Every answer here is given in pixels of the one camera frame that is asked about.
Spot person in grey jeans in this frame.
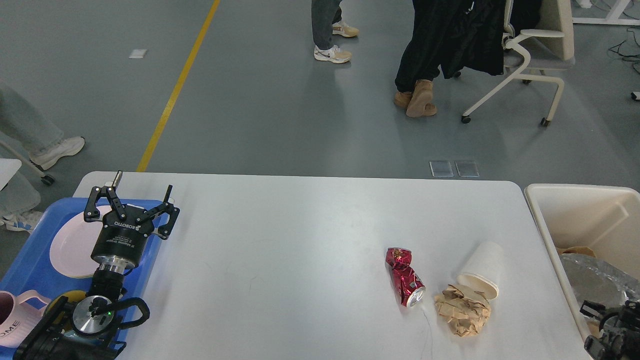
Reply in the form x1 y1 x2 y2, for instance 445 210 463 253
310 0 360 64

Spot pink plate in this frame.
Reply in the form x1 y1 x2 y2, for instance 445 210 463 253
49 213 104 270

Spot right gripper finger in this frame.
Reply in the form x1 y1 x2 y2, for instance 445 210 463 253
580 300 606 318

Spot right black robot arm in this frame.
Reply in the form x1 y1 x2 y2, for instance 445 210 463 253
580 300 640 360

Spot person in black clothes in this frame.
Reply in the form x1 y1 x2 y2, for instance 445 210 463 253
393 0 542 119

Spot crushed red soda can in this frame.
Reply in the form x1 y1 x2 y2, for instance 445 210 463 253
385 247 426 308

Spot beige plastic bin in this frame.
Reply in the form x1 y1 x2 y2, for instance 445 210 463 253
525 184 640 358

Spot brown paper bag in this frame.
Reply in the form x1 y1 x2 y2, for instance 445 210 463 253
555 246 597 258

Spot brown paper ball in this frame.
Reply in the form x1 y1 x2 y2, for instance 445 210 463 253
434 284 492 338

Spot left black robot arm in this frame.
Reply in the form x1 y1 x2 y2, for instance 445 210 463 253
13 171 180 360

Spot foil sheet front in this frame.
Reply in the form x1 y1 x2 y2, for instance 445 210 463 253
559 253 640 308

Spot white office chair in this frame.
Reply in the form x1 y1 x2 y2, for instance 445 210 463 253
461 0 575 127

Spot pink home mug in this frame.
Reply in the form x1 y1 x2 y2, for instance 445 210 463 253
0 289 51 349

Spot white paper cup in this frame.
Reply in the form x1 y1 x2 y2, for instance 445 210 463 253
455 241 506 300

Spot floor cables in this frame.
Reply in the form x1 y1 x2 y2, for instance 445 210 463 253
607 27 640 76

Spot person in grey trousers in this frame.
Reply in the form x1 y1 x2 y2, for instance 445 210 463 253
0 83 86 171

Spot white desk leg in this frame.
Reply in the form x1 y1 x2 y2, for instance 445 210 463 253
572 0 640 27

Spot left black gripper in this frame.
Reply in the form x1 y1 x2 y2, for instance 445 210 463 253
83 170 181 271

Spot white chair at left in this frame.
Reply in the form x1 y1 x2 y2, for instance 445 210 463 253
0 137 56 233

